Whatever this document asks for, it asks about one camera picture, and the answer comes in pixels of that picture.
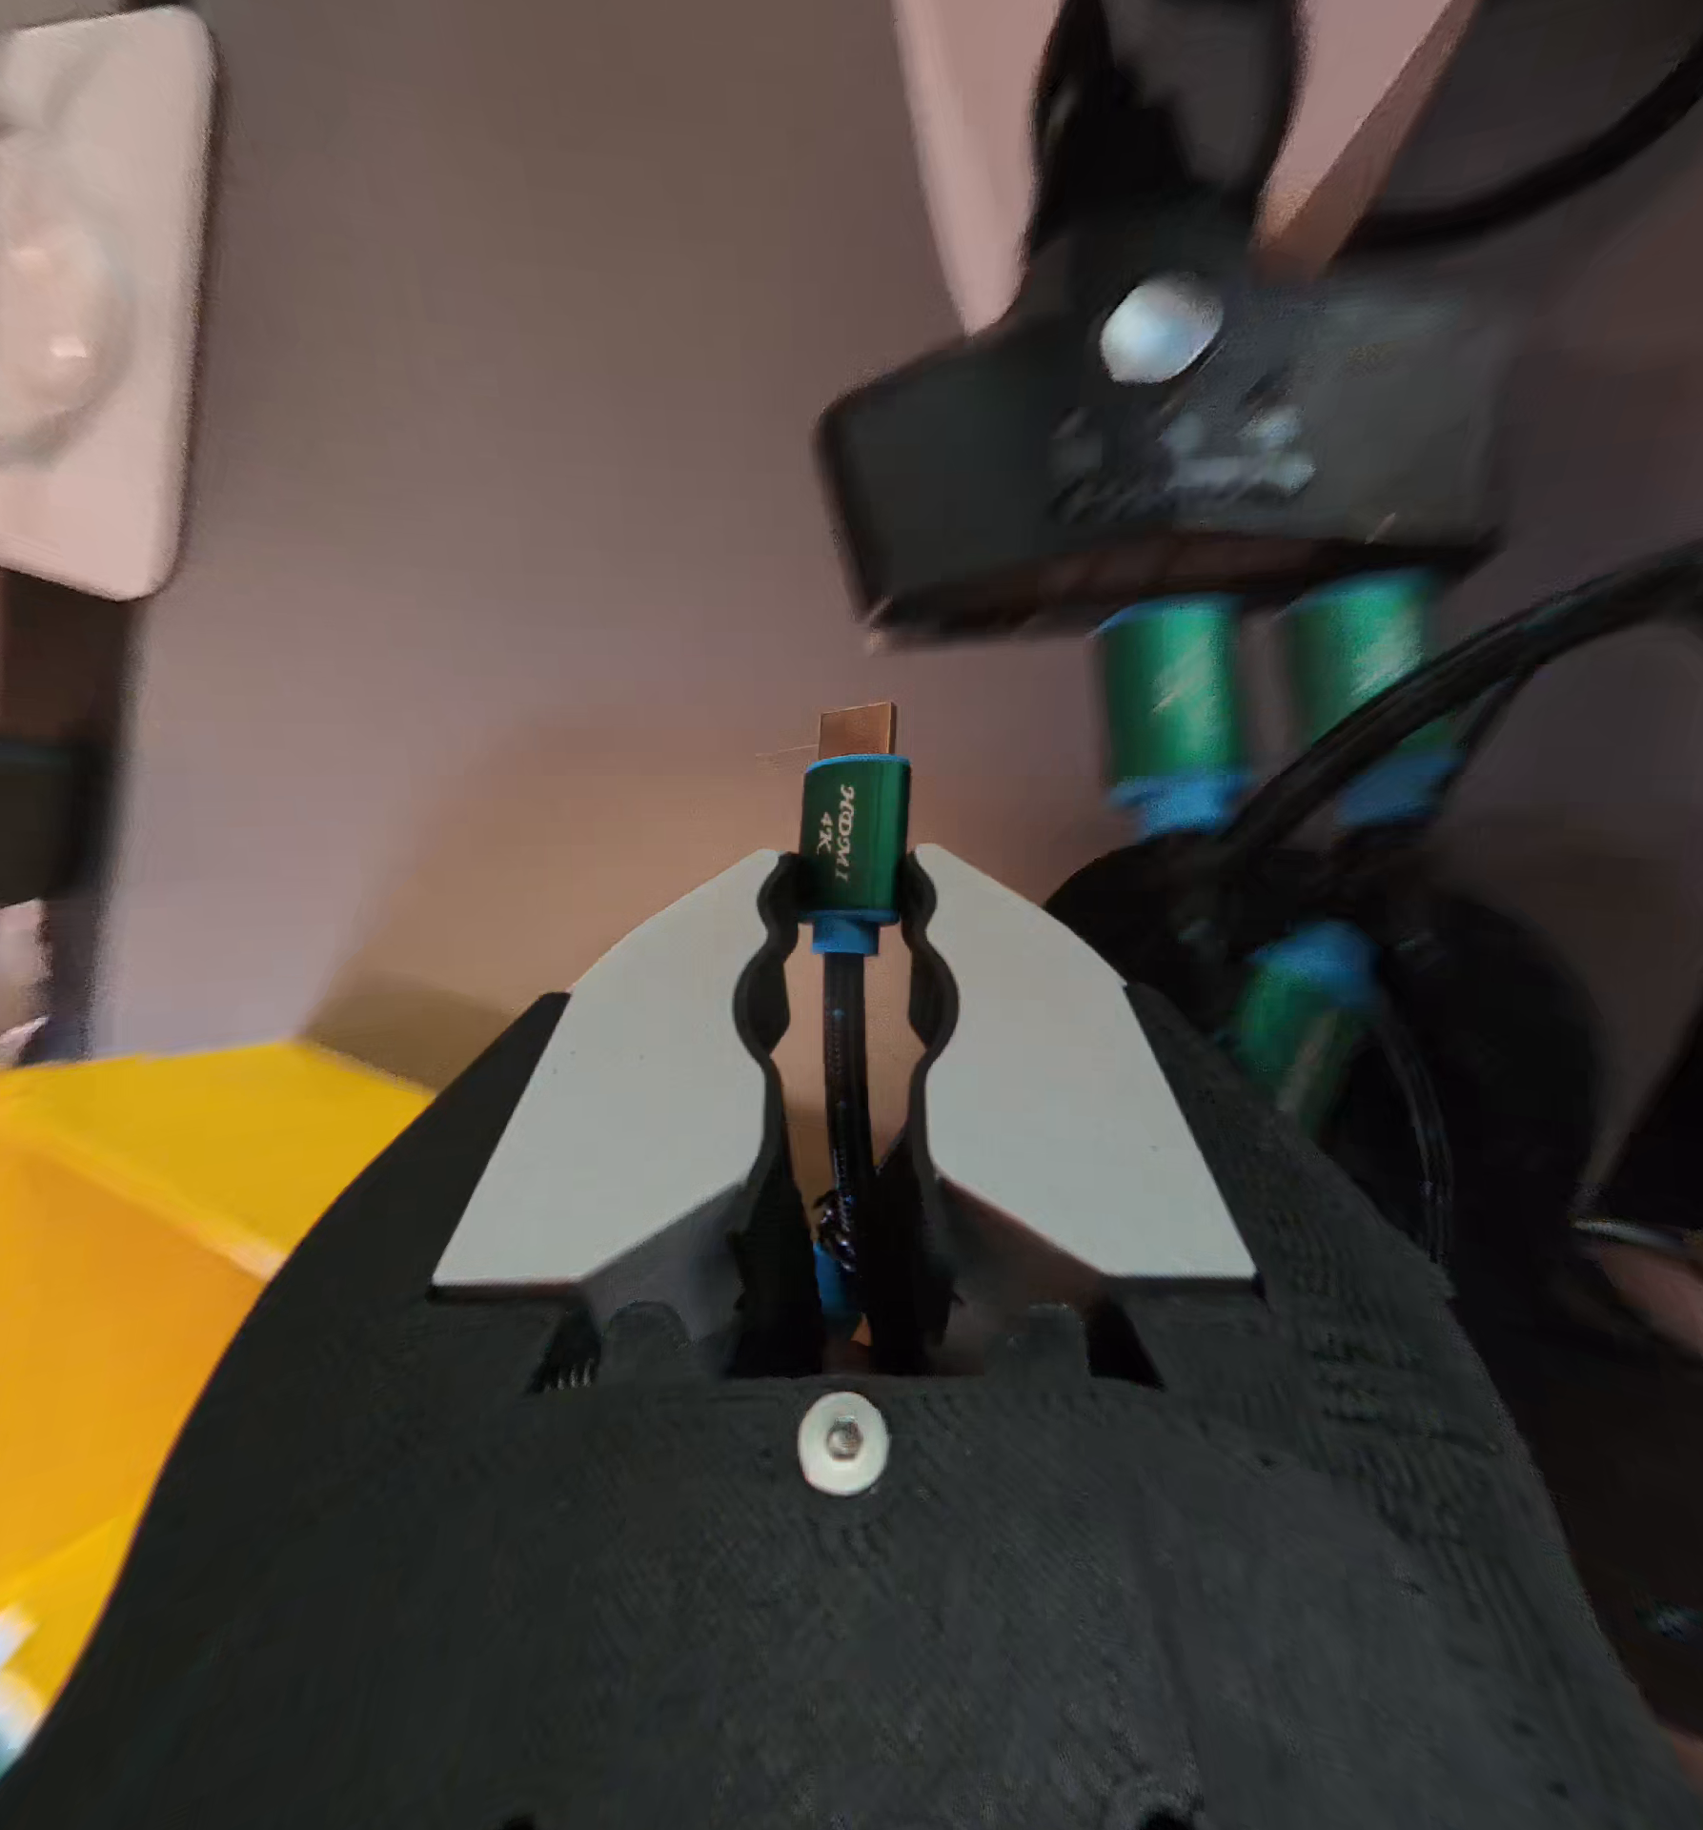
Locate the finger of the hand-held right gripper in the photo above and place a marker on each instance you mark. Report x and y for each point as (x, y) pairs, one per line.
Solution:
(1366, 128)
(965, 128)

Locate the yellow plastic bin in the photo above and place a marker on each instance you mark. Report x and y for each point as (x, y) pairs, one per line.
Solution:
(79, 1287)

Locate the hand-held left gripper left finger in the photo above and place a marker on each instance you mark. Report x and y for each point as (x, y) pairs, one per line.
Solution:
(622, 1130)

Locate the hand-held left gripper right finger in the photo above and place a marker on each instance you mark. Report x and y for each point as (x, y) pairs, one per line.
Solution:
(1079, 1144)

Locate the white stand base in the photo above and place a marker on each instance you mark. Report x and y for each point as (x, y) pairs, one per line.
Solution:
(92, 287)

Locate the black HDMI switch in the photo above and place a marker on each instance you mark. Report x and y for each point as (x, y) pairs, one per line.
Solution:
(965, 471)

